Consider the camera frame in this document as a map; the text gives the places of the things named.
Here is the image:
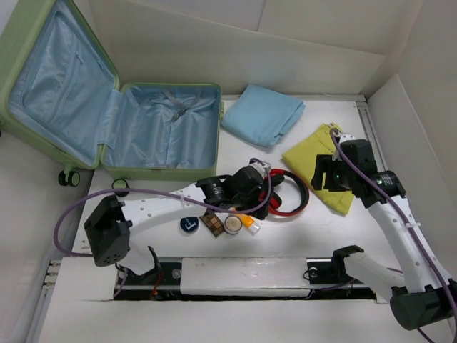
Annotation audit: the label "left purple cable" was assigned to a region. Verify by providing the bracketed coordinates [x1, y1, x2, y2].
[53, 157, 273, 258]

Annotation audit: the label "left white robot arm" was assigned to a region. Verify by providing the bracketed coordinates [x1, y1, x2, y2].
[84, 159, 273, 284]

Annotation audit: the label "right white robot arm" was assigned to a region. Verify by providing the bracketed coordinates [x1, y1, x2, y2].
[311, 134, 456, 331]

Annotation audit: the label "light blue cloth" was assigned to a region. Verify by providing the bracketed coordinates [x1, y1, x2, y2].
[221, 84, 306, 148]

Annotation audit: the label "white foam block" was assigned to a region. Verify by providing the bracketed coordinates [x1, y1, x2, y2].
[180, 257, 311, 297]

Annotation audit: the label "yellow shorts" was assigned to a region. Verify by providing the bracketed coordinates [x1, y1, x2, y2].
[282, 123, 354, 216]

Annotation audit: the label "brown eyeshadow palette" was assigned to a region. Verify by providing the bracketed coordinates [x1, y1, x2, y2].
[200, 213, 225, 238]

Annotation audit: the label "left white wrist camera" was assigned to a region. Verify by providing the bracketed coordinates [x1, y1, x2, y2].
[249, 160, 271, 179]

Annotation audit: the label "dark blue round tin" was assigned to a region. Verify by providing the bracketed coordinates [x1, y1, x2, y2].
[179, 217, 199, 234]

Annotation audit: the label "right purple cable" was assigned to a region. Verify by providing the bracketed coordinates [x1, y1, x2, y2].
[328, 127, 457, 343]

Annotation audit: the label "purple cable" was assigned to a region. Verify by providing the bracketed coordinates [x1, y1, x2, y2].
[328, 127, 457, 343]
[53, 157, 273, 258]

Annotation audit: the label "green hard-shell suitcase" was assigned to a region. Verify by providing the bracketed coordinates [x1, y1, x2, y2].
[1, 1, 224, 187]

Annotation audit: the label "metal base rail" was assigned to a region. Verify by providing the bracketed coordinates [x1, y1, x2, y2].
[42, 257, 379, 302]

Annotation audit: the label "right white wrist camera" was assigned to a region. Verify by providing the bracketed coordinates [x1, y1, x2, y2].
[329, 129, 357, 161]

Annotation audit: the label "orange sunscreen tube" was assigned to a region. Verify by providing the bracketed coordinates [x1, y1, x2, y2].
[238, 214, 261, 235]

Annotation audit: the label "red black headphones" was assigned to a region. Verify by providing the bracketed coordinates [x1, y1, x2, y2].
[268, 169, 310, 217]

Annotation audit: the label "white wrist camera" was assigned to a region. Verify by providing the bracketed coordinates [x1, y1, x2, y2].
[329, 129, 357, 161]
[249, 160, 271, 179]

